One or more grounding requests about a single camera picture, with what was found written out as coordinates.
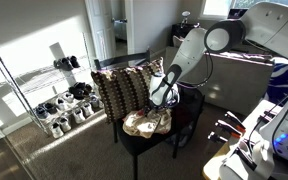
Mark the orange tipped clamp tools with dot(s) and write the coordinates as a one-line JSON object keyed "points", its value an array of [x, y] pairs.
{"points": [[235, 131]]}

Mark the white sneaker floor right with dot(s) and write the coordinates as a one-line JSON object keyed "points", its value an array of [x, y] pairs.
{"points": [[87, 110]]}

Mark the white sneaker lower shelf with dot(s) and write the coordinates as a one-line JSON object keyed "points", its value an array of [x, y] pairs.
{"points": [[64, 101]]}

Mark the wire shoe rack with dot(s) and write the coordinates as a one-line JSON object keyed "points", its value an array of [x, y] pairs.
{"points": [[29, 78]]}

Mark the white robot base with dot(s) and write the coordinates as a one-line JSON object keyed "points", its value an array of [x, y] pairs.
{"points": [[261, 153]]}

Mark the grey sofa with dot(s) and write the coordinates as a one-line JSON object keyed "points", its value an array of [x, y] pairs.
{"points": [[235, 84]]}

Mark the small desk lamp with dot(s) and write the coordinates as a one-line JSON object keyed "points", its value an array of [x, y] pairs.
{"points": [[185, 15]]}

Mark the white sneaker floor left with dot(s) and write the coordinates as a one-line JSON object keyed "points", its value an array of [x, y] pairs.
{"points": [[56, 130]]}

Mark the white sneaker floor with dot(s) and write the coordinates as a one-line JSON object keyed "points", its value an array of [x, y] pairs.
{"points": [[87, 110], [56, 130], [78, 116], [65, 124]]}

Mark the blue white zebra blanket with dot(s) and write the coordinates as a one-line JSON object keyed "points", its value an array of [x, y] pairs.
{"points": [[277, 88]]}

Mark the black chair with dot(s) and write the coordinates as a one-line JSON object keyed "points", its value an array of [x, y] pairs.
{"points": [[135, 145]]}

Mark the white door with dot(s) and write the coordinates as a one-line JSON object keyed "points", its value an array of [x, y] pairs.
{"points": [[102, 29]]}

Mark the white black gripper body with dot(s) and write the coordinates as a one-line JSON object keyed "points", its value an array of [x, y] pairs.
{"points": [[162, 94]]}

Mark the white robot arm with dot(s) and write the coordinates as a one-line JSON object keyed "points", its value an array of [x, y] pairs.
{"points": [[265, 23]]}

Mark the black shoes top shelf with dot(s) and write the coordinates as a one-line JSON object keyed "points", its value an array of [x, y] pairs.
{"points": [[67, 63]]}

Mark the grey sneaker lower shelf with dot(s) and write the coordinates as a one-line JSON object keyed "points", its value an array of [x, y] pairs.
{"points": [[44, 110]]}

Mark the cream patterned cloth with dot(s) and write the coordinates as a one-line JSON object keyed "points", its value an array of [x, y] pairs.
{"points": [[136, 123]]}

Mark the brown patterned pillow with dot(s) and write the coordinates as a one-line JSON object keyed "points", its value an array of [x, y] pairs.
{"points": [[123, 90]]}

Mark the black shoes shelf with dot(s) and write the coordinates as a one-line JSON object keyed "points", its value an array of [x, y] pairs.
{"points": [[80, 90], [67, 63]]}

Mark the dark side table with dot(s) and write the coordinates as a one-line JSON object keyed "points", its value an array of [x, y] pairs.
{"points": [[180, 30]]}

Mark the black shoes middle shelf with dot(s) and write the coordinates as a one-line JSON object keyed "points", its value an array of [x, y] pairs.
{"points": [[80, 90]]}

